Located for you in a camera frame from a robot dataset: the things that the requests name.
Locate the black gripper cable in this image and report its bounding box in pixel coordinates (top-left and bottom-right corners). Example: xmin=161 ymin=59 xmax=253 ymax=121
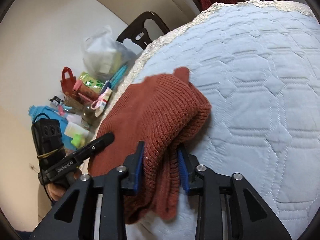
xmin=31 ymin=113 xmax=66 ymax=203

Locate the green leaf-print tissue pack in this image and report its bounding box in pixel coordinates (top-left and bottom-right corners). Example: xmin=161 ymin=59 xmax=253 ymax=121
xmin=79 ymin=72 xmax=104 ymax=94

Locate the white box with pink scissors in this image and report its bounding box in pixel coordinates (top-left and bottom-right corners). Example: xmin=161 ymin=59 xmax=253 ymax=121
xmin=91 ymin=88 xmax=112 ymax=118

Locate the person's left hand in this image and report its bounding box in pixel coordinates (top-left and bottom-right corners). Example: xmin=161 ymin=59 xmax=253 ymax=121
xmin=46 ymin=168 xmax=83 ymax=202

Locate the rust red knitted sweater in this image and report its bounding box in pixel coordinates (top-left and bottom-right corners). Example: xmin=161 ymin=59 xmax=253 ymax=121
xmin=88 ymin=67 xmax=211 ymax=224

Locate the small red gift bag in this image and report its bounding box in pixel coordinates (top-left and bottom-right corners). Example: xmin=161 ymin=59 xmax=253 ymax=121
xmin=60 ymin=67 xmax=76 ymax=96

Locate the white plastic bag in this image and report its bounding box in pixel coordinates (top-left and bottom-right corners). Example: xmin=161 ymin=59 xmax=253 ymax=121
xmin=81 ymin=25 xmax=137 ymax=82

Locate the dark wooden chair left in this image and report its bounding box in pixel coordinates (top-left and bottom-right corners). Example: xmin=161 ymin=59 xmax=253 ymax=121
xmin=117 ymin=11 xmax=170 ymax=50

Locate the clear glass jar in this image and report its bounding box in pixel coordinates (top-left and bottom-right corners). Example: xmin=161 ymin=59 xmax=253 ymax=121
xmin=81 ymin=103 xmax=97 ymax=126

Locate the pink lidded bottle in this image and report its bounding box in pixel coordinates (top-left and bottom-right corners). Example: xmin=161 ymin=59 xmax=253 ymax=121
xmin=73 ymin=80 xmax=99 ymax=103

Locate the teal folded umbrella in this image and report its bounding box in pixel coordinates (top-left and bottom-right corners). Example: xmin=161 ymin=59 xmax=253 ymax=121
xmin=108 ymin=65 xmax=127 ymax=90

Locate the green toy figure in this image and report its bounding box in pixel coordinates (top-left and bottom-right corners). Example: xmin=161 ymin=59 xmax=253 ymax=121
xmin=71 ymin=134 xmax=86 ymax=149

